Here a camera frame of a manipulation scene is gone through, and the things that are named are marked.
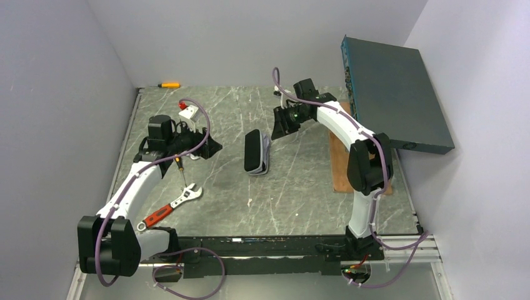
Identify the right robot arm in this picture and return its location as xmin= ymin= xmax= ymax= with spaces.
xmin=271 ymin=69 xmax=393 ymax=245

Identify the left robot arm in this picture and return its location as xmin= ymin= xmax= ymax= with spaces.
xmin=77 ymin=114 xmax=222 ymax=278

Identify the black grey zippered case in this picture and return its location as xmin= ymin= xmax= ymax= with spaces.
xmin=244 ymin=129 xmax=271 ymax=176

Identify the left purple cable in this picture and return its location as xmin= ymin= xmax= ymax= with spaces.
xmin=94 ymin=97 xmax=226 ymax=300

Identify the orange handled tool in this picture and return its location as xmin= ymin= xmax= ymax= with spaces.
xmin=157 ymin=82 xmax=181 ymax=89

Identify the red handled adjustable wrench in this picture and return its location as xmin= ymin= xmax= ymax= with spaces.
xmin=136 ymin=183 xmax=203 ymax=232

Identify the dark teal flat box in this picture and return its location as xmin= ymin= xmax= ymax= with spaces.
xmin=341 ymin=36 xmax=455 ymax=154

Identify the brown wooden board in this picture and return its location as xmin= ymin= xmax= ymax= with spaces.
xmin=317 ymin=101 xmax=393 ymax=195

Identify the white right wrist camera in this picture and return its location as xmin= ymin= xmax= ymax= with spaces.
xmin=273 ymin=86 xmax=287 ymax=108

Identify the aluminium frame rail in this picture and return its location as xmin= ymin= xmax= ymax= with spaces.
xmin=67 ymin=236 xmax=453 ymax=299

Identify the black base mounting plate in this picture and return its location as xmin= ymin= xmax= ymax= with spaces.
xmin=143 ymin=234 xmax=384 ymax=279

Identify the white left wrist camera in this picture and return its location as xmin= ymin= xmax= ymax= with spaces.
xmin=179 ymin=102 xmax=200 ymax=131

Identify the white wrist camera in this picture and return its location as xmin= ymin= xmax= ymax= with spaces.
xmin=179 ymin=102 xmax=200 ymax=131
xmin=273 ymin=86 xmax=287 ymax=108

